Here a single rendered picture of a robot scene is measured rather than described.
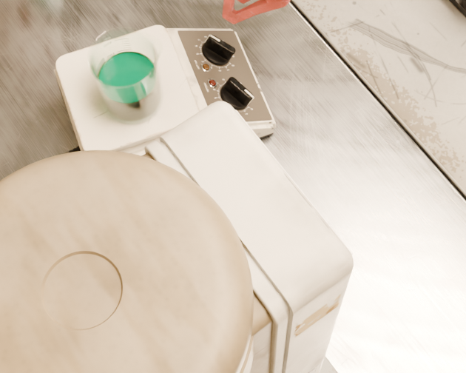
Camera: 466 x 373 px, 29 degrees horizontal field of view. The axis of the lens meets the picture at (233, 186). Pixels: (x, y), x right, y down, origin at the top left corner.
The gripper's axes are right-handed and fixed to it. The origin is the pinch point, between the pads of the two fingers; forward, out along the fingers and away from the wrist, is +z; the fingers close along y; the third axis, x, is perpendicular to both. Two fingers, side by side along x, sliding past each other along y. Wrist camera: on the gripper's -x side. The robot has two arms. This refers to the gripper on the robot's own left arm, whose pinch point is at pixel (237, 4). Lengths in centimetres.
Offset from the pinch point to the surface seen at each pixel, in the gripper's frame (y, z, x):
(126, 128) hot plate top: 13.0, 9.7, -3.2
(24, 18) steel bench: -3.0, 20.7, -18.4
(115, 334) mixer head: 58, -34, -4
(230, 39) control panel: -3.3, 7.2, 2.1
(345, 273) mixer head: 53, -36, 1
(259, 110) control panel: 3.7, 7.1, 8.0
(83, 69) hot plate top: 8.2, 10.8, -9.6
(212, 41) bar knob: 0.2, 5.6, 0.2
